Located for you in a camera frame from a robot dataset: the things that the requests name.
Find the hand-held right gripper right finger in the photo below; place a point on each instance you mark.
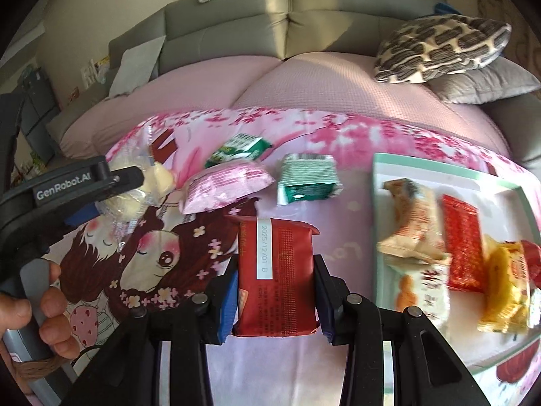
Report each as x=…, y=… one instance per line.
x=325, y=313

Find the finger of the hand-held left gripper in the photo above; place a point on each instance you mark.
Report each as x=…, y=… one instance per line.
x=126, y=179
x=82, y=215

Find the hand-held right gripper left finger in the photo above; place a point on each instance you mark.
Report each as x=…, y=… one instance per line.
x=228, y=304

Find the clear bag of white buns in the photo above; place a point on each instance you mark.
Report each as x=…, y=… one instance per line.
x=160, y=179

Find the red white striped snack packet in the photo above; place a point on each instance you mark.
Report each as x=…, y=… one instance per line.
x=162, y=146

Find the dark red snack packet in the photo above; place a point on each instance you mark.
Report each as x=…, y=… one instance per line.
x=274, y=287

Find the pink snack packet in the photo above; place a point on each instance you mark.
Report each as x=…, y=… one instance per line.
x=224, y=186

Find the white orange snack packet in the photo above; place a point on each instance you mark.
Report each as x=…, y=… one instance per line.
x=422, y=296

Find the green white biscuit packet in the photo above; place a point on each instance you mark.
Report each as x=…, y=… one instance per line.
x=236, y=148

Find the beige snack packet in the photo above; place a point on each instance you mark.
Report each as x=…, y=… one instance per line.
x=410, y=220

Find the dark green snack packet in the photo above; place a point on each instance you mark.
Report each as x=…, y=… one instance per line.
x=308, y=177

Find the shiny red patterned snack packet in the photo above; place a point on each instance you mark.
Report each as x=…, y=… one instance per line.
x=463, y=245

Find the yellow snack packet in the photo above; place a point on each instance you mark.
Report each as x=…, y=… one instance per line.
x=503, y=292

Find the mint green tray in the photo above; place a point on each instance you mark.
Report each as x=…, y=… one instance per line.
x=486, y=182

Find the person's left hand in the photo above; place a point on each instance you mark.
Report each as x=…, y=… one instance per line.
x=55, y=334

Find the grey storage cabinet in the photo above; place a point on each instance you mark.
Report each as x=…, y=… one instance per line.
x=40, y=110

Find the white cushion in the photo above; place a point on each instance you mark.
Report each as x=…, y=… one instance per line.
x=135, y=67

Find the stack of books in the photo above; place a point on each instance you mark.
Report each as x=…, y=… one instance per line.
x=95, y=72

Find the pink printed blanket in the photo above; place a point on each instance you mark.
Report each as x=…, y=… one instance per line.
x=338, y=135

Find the grey green sofa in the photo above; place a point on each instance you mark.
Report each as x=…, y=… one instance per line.
x=232, y=21

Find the pink sofa cover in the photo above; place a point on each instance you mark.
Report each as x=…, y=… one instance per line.
x=296, y=80

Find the grey pillow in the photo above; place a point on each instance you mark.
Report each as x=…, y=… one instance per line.
x=486, y=82

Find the black white patterned pillow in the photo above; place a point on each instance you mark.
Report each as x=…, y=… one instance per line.
x=439, y=46

